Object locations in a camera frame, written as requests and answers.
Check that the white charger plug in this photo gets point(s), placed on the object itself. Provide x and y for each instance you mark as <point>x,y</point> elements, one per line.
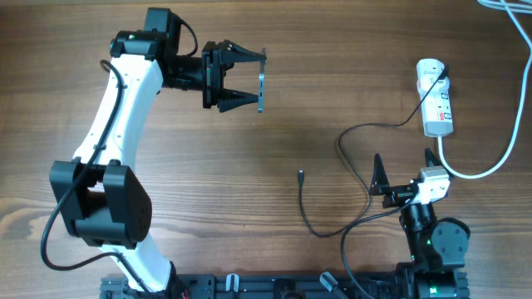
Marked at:
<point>432,82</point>

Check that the white power strip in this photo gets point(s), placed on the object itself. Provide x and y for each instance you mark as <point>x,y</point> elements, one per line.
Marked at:
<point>436,106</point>

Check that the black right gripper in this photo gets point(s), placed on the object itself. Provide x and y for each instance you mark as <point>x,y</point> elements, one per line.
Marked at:
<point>381,186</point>

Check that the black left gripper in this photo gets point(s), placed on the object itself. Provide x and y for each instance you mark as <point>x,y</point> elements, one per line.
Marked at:
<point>212,67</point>

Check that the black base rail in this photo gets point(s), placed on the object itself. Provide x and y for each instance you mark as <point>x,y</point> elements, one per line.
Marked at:
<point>266,286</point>

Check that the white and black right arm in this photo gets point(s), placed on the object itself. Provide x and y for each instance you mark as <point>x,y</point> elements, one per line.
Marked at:
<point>437,245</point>

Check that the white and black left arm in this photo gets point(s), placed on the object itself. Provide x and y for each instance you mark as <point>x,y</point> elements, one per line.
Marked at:
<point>99,198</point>

